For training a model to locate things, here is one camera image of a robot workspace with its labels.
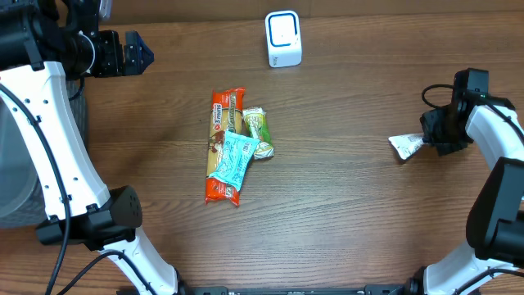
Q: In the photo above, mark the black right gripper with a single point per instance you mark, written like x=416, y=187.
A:
x=426, y=123

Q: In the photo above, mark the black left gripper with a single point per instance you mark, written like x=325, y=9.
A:
x=128, y=60

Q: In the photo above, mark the white tube with gold cap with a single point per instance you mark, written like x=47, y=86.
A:
x=406, y=145

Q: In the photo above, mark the orange spaghetti packet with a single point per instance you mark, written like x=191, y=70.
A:
x=226, y=114

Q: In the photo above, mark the green snack packet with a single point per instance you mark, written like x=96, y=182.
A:
x=256, y=123

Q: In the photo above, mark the light blue wipes packet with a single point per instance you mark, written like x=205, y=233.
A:
x=237, y=152

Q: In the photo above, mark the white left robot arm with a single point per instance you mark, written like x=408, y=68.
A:
x=39, y=57

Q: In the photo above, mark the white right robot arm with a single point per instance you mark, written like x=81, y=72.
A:
x=494, y=228

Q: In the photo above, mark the grey plastic lattice basket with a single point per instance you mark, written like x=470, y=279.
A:
x=22, y=201

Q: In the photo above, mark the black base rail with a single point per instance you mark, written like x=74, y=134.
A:
x=371, y=289

